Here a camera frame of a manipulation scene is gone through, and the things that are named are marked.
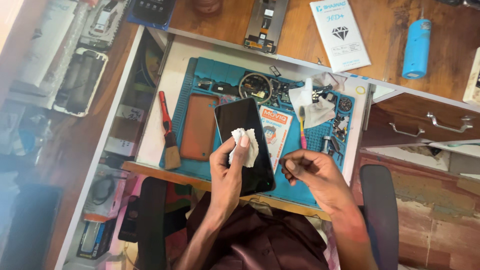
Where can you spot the person's left hand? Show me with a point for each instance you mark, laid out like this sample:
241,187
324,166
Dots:
225,176

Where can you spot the orange phone case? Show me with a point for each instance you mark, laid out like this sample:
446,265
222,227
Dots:
198,127

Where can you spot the person's maroon shirt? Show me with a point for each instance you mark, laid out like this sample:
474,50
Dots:
258,240

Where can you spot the white phone back cover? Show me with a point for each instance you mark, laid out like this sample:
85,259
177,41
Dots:
80,80

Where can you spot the black chair armrest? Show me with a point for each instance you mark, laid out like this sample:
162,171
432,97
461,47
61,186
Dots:
378,210
152,225

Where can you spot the person's right hand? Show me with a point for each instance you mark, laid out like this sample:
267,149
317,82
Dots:
322,180

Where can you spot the white wipe cloth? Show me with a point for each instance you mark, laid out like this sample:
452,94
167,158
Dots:
252,152

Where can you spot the dark flat panel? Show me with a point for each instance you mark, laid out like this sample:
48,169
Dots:
30,228

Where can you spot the brown round object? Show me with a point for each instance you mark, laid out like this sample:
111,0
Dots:
208,5

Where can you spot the black smartphone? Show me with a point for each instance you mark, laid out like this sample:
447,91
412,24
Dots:
240,116

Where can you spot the black sim tray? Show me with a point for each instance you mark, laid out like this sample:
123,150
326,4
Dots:
270,71

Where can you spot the wooden drawer unit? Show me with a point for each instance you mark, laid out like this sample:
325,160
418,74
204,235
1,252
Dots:
405,112

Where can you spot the pink and yellow toothbrush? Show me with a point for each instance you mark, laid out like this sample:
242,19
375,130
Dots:
302,127

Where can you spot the crumpled white tissue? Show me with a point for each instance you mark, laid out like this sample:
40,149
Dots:
311,107

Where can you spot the phone display panel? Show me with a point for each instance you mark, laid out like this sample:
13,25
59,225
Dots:
266,22

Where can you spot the white box with diamond print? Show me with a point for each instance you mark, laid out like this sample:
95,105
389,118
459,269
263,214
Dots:
339,33

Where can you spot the white shelf with boxes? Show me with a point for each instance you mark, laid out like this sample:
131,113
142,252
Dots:
112,150

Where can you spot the heap of small phone parts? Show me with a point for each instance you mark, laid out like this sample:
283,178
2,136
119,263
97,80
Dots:
339,125

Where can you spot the blue bottle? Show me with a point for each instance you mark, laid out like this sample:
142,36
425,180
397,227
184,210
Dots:
416,48

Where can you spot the black phone on blue box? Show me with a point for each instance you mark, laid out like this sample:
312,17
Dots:
152,11

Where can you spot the person's right fingers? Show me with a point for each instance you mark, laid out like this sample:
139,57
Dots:
296,165

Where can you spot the blue repair work mat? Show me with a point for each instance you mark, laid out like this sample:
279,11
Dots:
187,167

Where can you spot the yellow rubber band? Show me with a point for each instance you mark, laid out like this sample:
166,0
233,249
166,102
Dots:
356,90

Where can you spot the heap of phone packaging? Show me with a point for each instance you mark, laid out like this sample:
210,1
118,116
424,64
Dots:
48,48

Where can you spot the white orange screen protector packet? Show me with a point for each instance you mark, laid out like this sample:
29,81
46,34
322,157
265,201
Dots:
275,125

